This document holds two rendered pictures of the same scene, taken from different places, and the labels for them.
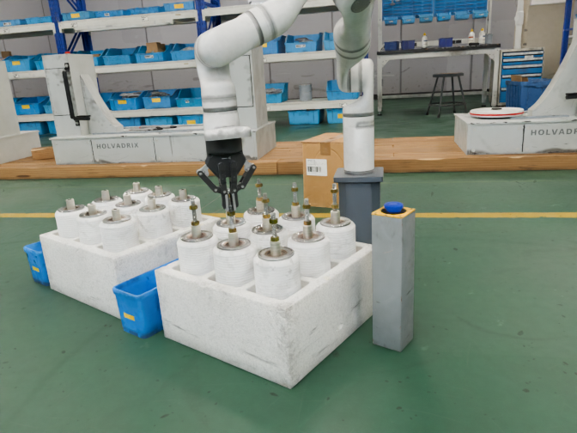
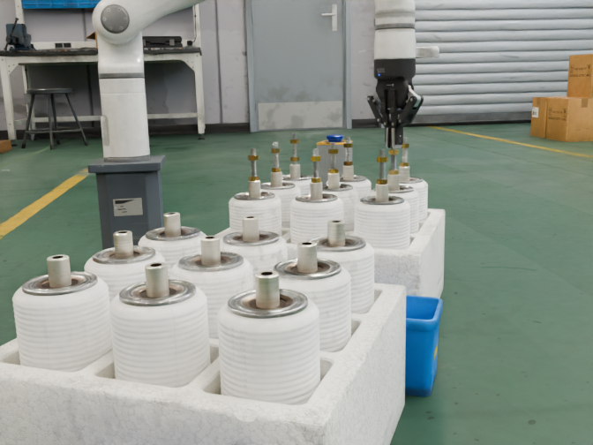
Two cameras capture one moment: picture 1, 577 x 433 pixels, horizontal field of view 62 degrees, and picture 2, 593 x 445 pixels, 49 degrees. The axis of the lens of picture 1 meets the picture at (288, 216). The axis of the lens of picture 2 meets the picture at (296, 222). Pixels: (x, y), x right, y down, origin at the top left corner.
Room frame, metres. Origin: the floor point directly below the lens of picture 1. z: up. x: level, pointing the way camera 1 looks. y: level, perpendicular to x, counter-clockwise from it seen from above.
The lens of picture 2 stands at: (1.57, 1.21, 0.45)
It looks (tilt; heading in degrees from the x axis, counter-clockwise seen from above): 12 degrees down; 251
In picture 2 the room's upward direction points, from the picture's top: 1 degrees counter-clockwise
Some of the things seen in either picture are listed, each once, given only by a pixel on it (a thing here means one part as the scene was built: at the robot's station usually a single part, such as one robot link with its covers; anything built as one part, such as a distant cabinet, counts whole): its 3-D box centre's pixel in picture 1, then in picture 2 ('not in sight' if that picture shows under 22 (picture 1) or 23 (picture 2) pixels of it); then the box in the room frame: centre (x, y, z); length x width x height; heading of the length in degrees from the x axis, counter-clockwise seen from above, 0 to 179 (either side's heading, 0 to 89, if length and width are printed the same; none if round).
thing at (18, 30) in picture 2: not in sight; (18, 35); (1.90, -4.58, 0.87); 0.41 x 0.17 x 0.25; 78
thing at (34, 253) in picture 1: (77, 252); not in sight; (1.56, 0.73, 0.06); 0.30 x 0.11 x 0.12; 142
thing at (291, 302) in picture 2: (71, 209); (267, 304); (1.41, 0.65, 0.25); 0.08 x 0.08 x 0.01
